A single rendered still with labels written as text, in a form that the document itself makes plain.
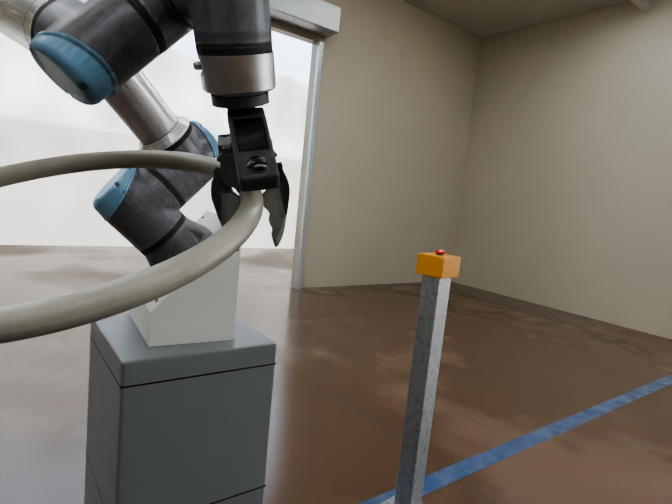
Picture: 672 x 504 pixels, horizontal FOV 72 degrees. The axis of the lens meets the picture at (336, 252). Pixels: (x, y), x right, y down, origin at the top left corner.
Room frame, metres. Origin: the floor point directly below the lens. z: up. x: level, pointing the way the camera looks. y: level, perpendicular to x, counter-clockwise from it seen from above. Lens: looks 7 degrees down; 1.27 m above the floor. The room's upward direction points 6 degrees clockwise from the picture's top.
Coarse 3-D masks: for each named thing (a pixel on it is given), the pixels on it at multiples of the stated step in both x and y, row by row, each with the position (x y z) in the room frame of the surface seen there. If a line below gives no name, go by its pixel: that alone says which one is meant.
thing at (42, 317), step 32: (32, 160) 0.74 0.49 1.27; (64, 160) 0.75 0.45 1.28; (96, 160) 0.77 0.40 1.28; (128, 160) 0.77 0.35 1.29; (160, 160) 0.77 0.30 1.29; (192, 160) 0.75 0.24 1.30; (256, 192) 0.60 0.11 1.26; (256, 224) 0.55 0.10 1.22; (192, 256) 0.45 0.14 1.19; (224, 256) 0.48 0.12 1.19; (96, 288) 0.39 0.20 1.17; (128, 288) 0.40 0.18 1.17; (160, 288) 0.42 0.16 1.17; (0, 320) 0.36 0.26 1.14; (32, 320) 0.36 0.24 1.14; (64, 320) 0.37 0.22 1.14; (96, 320) 0.39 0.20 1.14
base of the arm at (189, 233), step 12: (180, 228) 1.20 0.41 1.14; (192, 228) 1.23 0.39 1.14; (204, 228) 1.26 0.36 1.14; (168, 240) 1.18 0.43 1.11; (180, 240) 1.19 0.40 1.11; (192, 240) 1.20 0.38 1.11; (144, 252) 1.19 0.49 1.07; (156, 252) 1.18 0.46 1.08; (168, 252) 1.18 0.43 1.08; (180, 252) 1.18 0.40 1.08
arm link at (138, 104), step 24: (120, 96) 1.08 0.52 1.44; (144, 96) 1.11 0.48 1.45; (144, 120) 1.13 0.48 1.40; (168, 120) 1.16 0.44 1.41; (192, 120) 1.27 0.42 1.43; (144, 144) 1.17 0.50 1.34; (168, 144) 1.16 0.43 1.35; (192, 144) 1.20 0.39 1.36; (216, 144) 1.24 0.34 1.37; (192, 192) 1.23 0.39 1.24
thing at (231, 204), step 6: (234, 192) 0.63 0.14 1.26; (222, 198) 0.61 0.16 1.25; (228, 198) 0.61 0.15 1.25; (234, 198) 0.62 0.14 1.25; (222, 204) 0.62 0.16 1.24; (228, 204) 0.62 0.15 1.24; (234, 204) 0.62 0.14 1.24; (222, 210) 0.62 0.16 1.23; (228, 210) 0.62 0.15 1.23; (234, 210) 0.62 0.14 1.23; (222, 216) 0.62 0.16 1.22; (228, 216) 0.62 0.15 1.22; (222, 222) 0.62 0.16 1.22
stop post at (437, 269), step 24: (432, 264) 1.71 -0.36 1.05; (456, 264) 1.74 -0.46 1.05; (432, 288) 1.73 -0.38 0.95; (432, 312) 1.72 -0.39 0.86; (432, 336) 1.71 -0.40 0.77; (432, 360) 1.73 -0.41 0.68; (432, 384) 1.74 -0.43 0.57; (408, 408) 1.76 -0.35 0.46; (432, 408) 1.76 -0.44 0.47; (408, 432) 1.75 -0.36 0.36; (408, 456) 1.74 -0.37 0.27; (408, 480) 1.73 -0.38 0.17
